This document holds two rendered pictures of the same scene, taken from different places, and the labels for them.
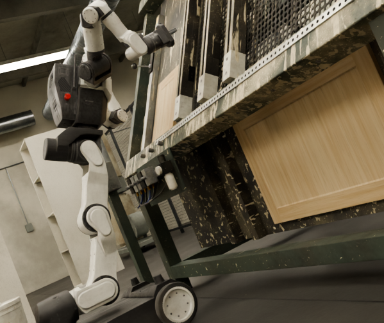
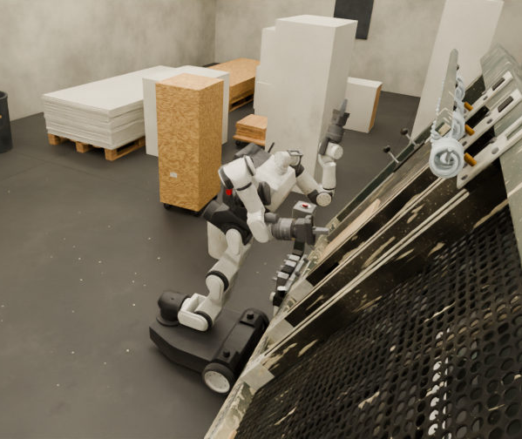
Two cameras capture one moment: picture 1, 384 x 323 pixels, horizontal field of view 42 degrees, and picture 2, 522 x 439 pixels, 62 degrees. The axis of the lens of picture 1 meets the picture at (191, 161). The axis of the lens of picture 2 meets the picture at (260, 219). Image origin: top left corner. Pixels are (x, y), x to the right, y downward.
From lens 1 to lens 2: 2.38 m
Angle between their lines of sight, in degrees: 58
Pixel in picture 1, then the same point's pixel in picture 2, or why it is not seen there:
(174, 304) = (215, 378)
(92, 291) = (188, 318)
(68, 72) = not seen: hidden behind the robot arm
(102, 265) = (207, 307)
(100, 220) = (213, 288)
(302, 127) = not seen: outside the picture
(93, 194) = (223, 266)
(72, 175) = (467, 64)
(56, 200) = (432, 79)
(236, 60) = (259, 374)
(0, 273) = (306, 146)
